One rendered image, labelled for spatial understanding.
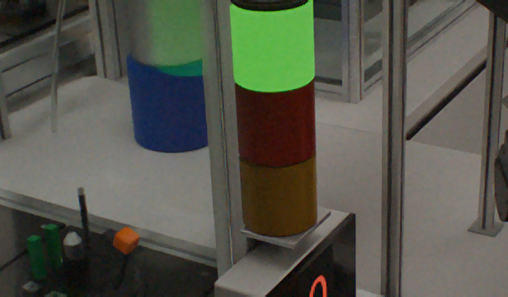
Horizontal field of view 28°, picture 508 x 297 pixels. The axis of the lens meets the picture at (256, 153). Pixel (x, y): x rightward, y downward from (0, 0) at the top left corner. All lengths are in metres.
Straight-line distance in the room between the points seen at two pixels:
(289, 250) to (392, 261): 0.47
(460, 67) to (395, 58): 1.03
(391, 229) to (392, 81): 0.17
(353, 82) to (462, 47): 0.38
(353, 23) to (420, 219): 0.47
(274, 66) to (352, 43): 1.24
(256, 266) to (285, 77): 0.13
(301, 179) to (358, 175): 0.97
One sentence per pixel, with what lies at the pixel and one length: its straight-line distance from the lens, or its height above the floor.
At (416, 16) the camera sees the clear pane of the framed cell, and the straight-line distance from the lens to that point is 2.10.
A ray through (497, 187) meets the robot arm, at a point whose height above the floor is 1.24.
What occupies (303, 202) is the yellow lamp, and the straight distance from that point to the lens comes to 0.64.
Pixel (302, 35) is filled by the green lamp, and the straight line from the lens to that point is 0.60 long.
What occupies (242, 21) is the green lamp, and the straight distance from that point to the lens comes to 0.59.
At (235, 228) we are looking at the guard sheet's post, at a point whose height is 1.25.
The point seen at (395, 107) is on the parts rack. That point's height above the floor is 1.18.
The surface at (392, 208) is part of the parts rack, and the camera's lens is 1.10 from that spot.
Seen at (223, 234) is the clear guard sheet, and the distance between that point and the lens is 0.67.
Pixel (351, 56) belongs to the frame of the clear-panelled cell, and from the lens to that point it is 1.84.
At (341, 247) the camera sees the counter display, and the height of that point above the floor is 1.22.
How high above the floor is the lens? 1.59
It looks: 26 degrees down
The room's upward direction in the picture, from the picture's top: 3 degrees counter-clockwise
